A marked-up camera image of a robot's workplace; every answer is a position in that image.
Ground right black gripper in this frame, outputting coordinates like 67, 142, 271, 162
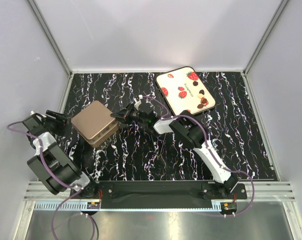
111, 103, 148, 126

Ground rose gold tin lid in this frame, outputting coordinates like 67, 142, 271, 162
71, 100, 117, 143

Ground metal tongs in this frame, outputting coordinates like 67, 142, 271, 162
158, 134, 166, 159

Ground gold tin box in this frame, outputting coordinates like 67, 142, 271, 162
86, 123, 119, 148

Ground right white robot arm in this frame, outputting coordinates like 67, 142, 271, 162
111, 104, 238, 198

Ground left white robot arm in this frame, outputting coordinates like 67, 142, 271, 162
22, 110, 99, 198

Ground brown leaf chocolate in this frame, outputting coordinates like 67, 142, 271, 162
201, 97, 207, 104

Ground strawberry print tray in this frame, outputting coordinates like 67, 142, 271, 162
156, 66, 216, 115

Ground left controller board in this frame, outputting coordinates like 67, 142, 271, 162
87, 201, 101, 210

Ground controller board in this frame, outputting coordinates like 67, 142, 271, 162
222, 202, 237, 212
87, 201, 101, 210

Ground right controller board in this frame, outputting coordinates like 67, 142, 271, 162
222, 202, 237, 212

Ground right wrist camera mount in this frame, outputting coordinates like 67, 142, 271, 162
134, 94, 143, 110

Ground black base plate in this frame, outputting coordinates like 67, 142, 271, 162
90, 180, 248, 210

